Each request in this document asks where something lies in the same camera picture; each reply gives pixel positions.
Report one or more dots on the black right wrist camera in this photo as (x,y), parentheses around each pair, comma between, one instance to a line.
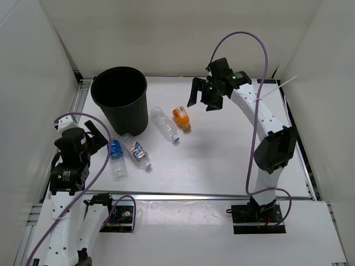
(219,68)

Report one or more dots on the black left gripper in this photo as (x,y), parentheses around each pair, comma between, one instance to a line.
(97,141)

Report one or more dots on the white zip tie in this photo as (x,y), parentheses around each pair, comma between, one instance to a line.
(261,97)

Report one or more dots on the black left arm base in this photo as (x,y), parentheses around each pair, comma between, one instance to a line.
(122,216)

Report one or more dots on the orange blue label bottle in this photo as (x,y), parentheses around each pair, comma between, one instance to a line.
(137,152)

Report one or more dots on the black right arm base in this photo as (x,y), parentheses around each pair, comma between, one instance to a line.
(246,221)

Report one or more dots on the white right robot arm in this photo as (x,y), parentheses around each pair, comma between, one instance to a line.
(273,142)

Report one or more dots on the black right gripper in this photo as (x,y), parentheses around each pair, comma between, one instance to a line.
(201,85)

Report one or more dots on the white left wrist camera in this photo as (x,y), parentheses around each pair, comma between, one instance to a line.
(65,123)

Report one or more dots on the blue label plastic bottle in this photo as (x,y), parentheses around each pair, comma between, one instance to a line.
(118,167)

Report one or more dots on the black plastic waste bin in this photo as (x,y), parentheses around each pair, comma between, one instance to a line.
(120,92)

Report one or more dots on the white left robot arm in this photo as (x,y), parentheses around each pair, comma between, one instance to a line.
(70,239)

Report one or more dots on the orange plastic bottle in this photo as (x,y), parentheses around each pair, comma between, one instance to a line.
(182,119)

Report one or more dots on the clear unlabelled plastic bottle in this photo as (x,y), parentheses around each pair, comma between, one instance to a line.
(164,124)

